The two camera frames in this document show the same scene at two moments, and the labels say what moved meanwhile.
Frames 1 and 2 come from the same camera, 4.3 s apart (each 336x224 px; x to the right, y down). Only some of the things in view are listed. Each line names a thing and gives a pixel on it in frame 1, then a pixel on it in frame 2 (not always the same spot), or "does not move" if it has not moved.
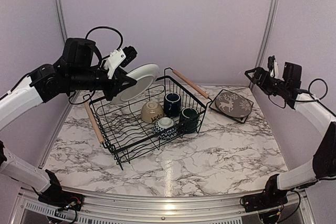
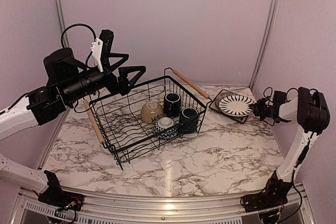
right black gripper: (262, 83) to (255, 108)
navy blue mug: (172, 104) does not move
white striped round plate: (144, 75) to (237, 105)
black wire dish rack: (159, 112) does not move
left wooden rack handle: (94, 123) does not move
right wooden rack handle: (190, 84) does not move
